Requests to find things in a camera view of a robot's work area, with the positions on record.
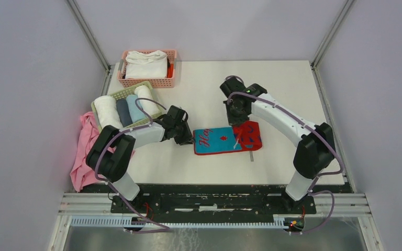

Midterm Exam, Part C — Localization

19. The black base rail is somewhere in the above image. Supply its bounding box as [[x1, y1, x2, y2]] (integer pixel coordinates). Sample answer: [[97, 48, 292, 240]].
[[130, 184, 317, 223]]

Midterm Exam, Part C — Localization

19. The folded white towel in basket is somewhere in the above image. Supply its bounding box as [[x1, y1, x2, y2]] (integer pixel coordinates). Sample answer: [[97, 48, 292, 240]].
[[125, 50, 168, 79]]

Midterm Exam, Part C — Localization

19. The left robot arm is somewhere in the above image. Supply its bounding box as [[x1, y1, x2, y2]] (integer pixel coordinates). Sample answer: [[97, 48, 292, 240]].
[[85, 106, 194, 213]]

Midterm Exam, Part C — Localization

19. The light blue towel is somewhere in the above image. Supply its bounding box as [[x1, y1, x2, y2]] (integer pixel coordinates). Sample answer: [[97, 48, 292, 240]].
[[126, 94, 146, 123]]

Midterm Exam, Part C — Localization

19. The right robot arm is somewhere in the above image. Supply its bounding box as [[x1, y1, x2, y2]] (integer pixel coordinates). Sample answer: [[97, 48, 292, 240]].
[[220, 75, 336, 213]]

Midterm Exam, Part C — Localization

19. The red and teal patterned towel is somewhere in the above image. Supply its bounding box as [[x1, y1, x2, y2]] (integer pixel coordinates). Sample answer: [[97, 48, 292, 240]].
[[193, 121, 263, 155]]

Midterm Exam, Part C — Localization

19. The rolled dark blue towel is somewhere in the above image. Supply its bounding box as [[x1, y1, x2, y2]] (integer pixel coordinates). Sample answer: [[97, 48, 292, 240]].
[[116, 99, 132, 127]]

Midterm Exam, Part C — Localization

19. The rolled white towel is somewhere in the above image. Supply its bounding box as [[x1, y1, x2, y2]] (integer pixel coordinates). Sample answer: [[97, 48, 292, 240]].
[[93, 95, 123, 129]]

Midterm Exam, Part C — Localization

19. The white towel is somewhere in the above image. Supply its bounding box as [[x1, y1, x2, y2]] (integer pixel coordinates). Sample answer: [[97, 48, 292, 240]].
[[125, 50, 168, 79], [93, 95, 123, 129], [135, 85, 160, 116]]

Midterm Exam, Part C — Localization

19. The white cable duct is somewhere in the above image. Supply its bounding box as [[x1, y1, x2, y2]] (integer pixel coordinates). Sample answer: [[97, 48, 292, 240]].
[[70, 215, 288, 230]]

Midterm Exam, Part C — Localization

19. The pink towel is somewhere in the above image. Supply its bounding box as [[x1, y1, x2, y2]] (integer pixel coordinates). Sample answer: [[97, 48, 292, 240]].
[[70, 111, 99, 192]]

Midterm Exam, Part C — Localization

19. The pink plastic basket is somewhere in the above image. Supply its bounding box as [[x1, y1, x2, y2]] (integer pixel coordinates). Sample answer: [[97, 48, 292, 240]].
[[117, 50, 177, 88]]

